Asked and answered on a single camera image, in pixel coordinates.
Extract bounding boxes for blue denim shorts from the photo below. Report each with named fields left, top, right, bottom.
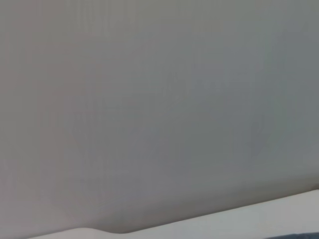
left=263, top=233, right=319, bottom=239

